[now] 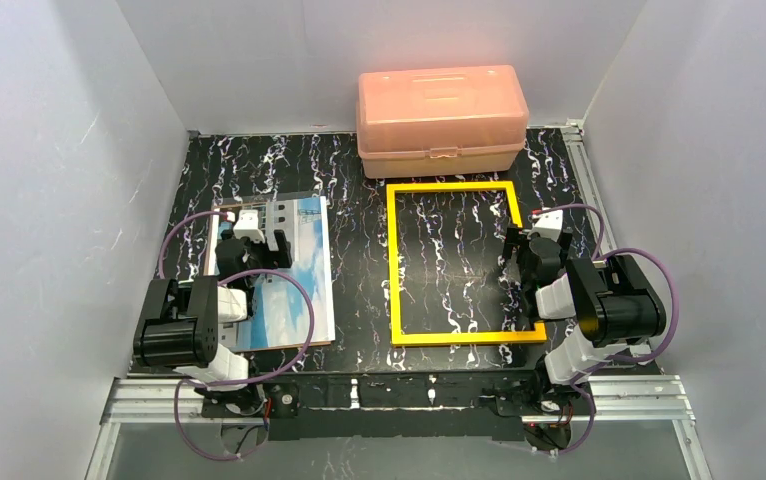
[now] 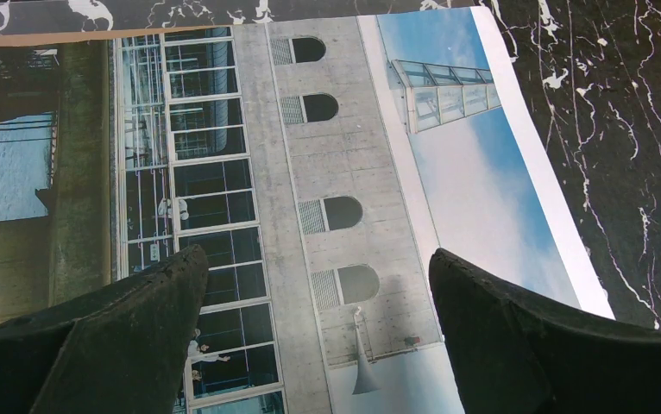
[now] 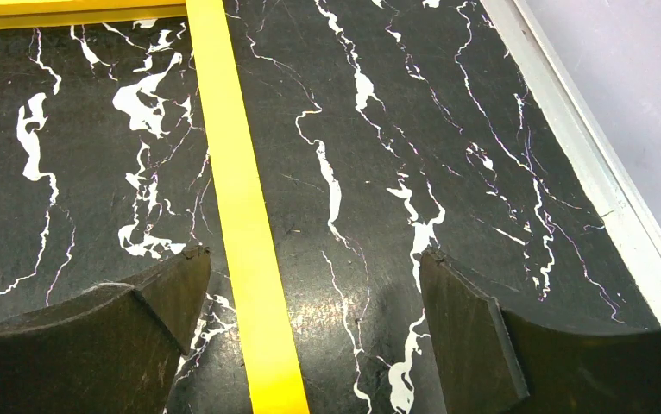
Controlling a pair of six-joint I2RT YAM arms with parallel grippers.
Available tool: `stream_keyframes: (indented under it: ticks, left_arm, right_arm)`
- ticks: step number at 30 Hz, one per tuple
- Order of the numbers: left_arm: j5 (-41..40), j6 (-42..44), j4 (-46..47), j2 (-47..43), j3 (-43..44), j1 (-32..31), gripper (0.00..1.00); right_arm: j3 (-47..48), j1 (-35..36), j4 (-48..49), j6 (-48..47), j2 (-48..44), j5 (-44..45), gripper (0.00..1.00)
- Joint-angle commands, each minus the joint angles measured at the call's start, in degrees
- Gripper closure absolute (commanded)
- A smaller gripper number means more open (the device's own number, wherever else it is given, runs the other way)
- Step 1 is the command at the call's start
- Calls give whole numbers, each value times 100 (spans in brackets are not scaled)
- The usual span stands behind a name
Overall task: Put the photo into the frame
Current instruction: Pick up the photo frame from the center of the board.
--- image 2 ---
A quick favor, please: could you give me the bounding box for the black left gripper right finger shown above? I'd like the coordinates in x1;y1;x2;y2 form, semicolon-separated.
428;248;661;413

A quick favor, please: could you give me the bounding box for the brown cardboard backing board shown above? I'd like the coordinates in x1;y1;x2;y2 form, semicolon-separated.
0;26;216;47

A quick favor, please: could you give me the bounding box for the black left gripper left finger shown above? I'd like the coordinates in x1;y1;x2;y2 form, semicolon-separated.
0;246;209;413

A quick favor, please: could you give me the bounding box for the building photo print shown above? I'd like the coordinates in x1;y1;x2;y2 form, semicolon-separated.
0;1;614;413

